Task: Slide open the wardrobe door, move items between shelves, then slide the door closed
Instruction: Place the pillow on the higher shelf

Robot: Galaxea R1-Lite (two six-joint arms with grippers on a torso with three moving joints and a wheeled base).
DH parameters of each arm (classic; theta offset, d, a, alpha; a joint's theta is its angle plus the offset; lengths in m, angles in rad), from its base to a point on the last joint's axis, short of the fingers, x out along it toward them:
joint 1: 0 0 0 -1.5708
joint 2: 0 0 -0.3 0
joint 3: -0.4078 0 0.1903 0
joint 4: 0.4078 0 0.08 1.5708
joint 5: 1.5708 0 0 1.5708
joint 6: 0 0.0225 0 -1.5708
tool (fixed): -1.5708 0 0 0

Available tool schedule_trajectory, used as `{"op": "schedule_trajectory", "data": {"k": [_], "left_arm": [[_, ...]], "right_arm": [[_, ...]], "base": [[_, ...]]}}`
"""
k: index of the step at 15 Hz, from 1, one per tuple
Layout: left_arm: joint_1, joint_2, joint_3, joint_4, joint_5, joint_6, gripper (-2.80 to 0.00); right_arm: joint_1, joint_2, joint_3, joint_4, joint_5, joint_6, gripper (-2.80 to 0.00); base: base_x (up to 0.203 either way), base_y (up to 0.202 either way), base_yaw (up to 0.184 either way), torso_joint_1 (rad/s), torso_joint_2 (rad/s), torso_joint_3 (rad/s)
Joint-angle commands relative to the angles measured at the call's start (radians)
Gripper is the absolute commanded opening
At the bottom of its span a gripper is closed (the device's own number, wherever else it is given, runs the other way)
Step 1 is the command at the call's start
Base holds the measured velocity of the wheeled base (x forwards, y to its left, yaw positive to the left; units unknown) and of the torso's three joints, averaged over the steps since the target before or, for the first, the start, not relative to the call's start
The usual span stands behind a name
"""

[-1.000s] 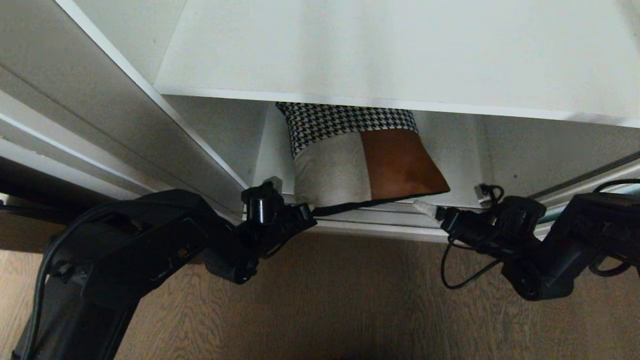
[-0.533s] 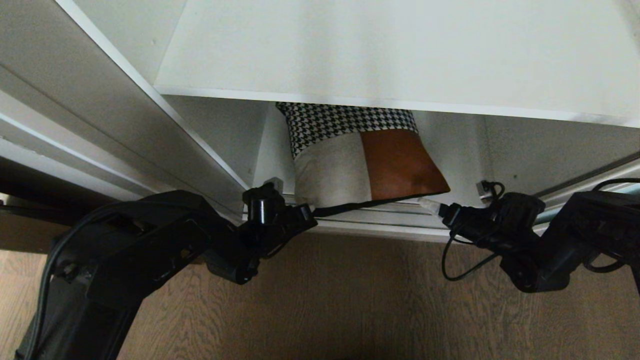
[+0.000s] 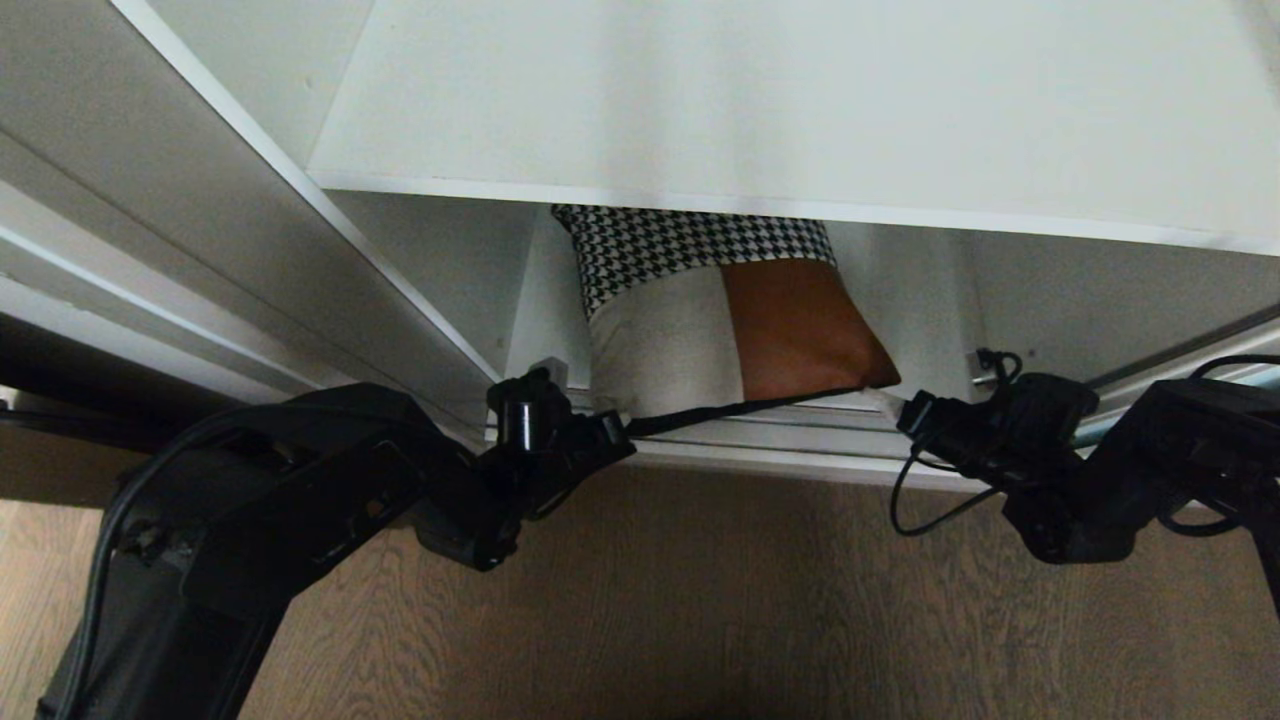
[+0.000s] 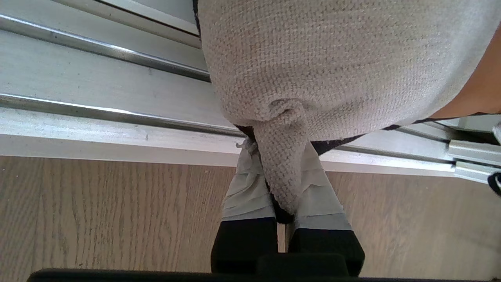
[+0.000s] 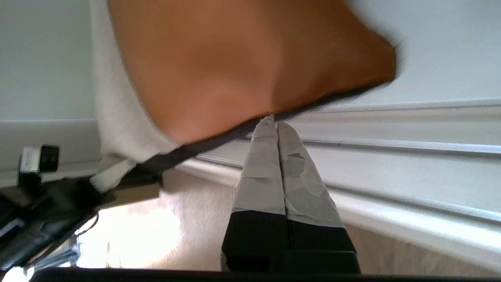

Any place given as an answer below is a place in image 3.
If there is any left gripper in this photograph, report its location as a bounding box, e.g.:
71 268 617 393
545 408 638 491

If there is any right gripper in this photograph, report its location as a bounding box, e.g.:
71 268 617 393
877 391 1013 477

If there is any metal wardrobe floor track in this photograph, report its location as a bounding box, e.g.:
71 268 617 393
485 388 1011 493

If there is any white wardrobe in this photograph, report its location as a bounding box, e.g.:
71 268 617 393
150 0 1280 493

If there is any white wardrobe shelf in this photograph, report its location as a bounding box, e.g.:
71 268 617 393
305 0 1280 257

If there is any grey sliding wardrobe door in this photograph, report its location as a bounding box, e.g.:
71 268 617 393
0 0 501 433

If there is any houndstooth beige brown patchwork pillow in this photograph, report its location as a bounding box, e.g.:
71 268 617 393
552 204 902 439

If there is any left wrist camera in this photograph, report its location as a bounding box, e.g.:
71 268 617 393
487 357 573 451

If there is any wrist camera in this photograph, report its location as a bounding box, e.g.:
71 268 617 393
967 347 1026 393
487 357 573 451

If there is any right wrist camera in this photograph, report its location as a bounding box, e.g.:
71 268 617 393
967 347 1026 393

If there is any black cable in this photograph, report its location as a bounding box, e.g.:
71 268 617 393
889 448 1003 538

